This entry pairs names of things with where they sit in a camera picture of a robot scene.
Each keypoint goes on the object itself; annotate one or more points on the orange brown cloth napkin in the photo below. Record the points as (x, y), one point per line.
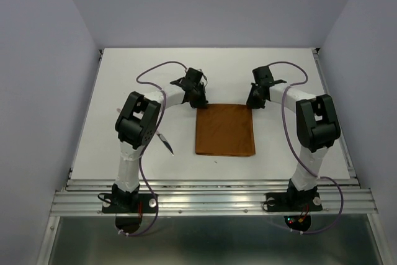
(225, 130)

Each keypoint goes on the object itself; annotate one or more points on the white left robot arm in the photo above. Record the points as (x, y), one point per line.
(139, 120)

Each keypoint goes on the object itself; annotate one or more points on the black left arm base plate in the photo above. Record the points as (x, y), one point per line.
(144, 203)

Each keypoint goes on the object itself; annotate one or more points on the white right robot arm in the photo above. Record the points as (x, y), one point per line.
(317, 126)

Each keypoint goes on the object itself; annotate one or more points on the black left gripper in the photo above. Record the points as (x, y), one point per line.
(202, 103)

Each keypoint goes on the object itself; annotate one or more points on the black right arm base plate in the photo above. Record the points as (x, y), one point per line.
(290, 203)

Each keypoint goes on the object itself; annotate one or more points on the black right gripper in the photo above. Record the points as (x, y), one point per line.
(251, 103)

